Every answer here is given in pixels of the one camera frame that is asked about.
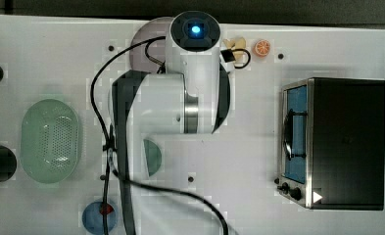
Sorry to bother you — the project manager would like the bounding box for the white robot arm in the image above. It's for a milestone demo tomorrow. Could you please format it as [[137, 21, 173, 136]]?
[[111, 11, 230, 235]]

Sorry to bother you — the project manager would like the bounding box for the grey round plate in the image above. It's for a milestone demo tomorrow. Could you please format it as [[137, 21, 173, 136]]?
[[129, 17, 172, 73]]

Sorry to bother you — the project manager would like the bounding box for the green mug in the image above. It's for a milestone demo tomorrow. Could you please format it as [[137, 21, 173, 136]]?
[[143, 139, 162, 176]]

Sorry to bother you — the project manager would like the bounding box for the peeled toy banana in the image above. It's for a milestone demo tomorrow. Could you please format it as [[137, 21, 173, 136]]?
[[222, 37, 247, 52]]

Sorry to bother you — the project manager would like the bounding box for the orange slice toy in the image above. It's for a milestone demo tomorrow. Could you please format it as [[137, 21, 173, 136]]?
[[253, 39, 270, 58]]

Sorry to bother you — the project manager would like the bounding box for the small red toy in bowl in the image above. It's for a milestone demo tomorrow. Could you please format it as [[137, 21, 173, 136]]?
[[100, 204, 114, 215]]

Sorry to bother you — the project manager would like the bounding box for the black toaster oven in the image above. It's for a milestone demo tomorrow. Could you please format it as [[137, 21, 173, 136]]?
[[274, 77, 385, 211]]

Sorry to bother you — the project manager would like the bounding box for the blue bowl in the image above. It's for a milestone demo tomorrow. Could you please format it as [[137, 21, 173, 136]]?
[[81, 201, 117, 235]]

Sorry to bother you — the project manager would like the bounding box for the green perforated colander basket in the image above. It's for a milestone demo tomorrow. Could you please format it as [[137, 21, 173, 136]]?
[[20, 99, 79, 184]]

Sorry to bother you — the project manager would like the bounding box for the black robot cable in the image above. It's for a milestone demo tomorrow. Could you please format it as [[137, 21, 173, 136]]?
[[89, 35, 252, 235]]

